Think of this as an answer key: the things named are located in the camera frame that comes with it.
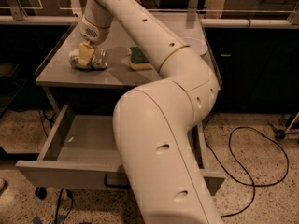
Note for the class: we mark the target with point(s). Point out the white horizontal rail pipe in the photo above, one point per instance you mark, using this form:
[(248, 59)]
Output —
[(207, 23)]

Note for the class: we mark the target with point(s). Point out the black drawer handle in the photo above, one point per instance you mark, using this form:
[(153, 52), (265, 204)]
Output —
[(116, 182)]

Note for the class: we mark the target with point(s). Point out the wheeled cart base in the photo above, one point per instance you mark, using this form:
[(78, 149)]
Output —
[(291, 127)]

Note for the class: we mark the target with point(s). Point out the green and yellow sponge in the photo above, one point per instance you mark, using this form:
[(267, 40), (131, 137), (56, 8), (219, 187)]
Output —
[(138, 61)]

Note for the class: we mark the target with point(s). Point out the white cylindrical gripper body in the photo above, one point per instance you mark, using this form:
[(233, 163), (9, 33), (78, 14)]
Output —
[(93, 34)]

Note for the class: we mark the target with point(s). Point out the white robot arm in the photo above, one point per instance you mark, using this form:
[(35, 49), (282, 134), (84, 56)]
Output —
[(157, 42)]

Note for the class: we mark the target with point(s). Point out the open grey top drawer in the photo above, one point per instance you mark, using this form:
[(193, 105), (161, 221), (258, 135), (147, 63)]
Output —
[(82, 149)]

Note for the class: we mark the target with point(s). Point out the black caster wheel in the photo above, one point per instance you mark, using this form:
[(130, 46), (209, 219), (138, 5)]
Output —
[(41, 193)]

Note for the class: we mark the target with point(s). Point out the grey metal counter cabinet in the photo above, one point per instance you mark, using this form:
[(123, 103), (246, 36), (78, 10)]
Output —
[(118, 69)]

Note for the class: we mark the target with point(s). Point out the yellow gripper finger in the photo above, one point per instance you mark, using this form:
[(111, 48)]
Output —
[(85, 53)]

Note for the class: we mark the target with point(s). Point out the white bowl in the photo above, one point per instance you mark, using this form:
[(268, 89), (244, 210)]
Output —
[(199, 46)]

